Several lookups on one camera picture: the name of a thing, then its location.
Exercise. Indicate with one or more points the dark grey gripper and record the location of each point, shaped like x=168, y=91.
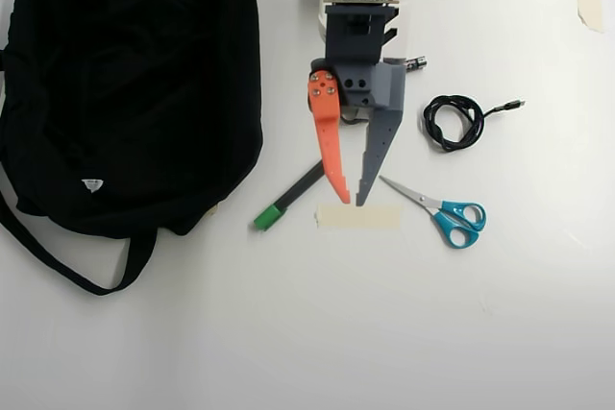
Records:
x=363, y=85

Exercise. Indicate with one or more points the green and black marker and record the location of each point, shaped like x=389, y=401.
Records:
x=288, y=199

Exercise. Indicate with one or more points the black fabric bag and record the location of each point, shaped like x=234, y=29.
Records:
x=130, y=93

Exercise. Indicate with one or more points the wide beige masking tape strip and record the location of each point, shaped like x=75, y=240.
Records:
x=375, y=218

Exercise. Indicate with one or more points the black AAA battery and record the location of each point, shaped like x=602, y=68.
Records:
x=417, y=63

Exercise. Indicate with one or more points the torn beige masking tape strip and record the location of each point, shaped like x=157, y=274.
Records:
x=590, y=2

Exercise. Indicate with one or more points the bare camera circuit board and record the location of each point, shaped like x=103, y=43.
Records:
x=336, y=0

